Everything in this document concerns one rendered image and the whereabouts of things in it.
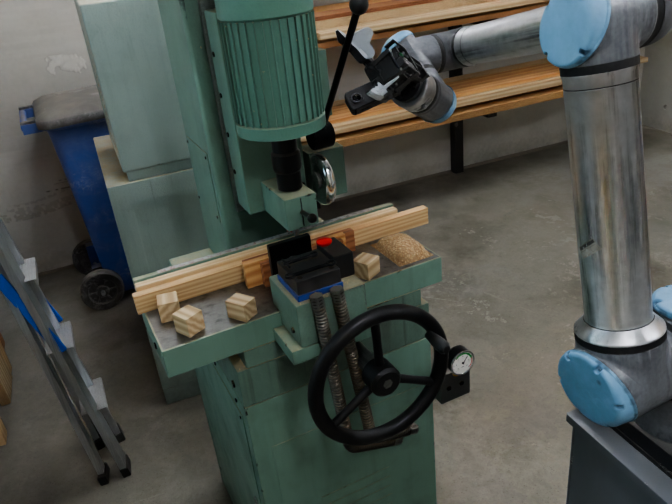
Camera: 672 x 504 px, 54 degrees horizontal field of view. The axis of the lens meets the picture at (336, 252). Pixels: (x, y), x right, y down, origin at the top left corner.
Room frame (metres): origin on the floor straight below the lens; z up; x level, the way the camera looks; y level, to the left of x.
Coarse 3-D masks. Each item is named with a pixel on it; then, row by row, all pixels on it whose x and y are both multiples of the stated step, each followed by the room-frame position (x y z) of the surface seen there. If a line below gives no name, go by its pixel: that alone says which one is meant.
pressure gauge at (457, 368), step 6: (456, 348) 1.17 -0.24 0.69; (462, 348) 1.17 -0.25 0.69; (450, 354) 1.16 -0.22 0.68; (456, 354) 1.16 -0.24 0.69; (462, 354) 1.16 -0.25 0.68; (468, 354) 1.17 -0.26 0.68; (450, 360) 1.15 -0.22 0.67; (456, 360) 1.15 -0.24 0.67; (462, 360) 1.16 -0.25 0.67; (468, 360) 1.17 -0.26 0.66; (450, 366) 1.15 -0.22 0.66; (456, 366) 1.15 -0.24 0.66; (462, 366) 1.16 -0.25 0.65; (468, 366) 1.17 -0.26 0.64; (456, 372) 1.15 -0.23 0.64; (462, 372) 1.16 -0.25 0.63
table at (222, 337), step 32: (384, 256) 1.24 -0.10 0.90; (224, 288) 1.18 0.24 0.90; (256, 288) 1.17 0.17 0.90; (384, 288) 1.16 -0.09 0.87; (416, 288) 1.19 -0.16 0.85; (160, 320) 1.08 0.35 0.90; (224, 320) 1.06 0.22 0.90; (256, 320) 1.05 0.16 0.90; (160, 352) 1.00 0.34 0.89; (192, 352) 1.00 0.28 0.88; (224, 352) 1.02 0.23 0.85; (288, 352) 0.99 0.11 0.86
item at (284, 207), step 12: (264, 180) 1.33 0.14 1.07; (276, 180) 1.32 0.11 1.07; (264, 192) 1.31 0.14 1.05; (276, 192) 1.25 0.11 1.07; (288, 192) 1.25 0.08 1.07; (300, 192) 1.24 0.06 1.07; (312, 192) 1.23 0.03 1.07; (264, 204) 1.33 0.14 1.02; (276, 204) 1.25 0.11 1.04; (288, 204) 1.21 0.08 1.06; (300, 204) 1.22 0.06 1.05; (312, 204) 1.23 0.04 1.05; (276, 216) 1.26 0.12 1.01; (288, 216) 1.21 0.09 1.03; (300, 216) 1.22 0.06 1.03; (288, 228) 1.21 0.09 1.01
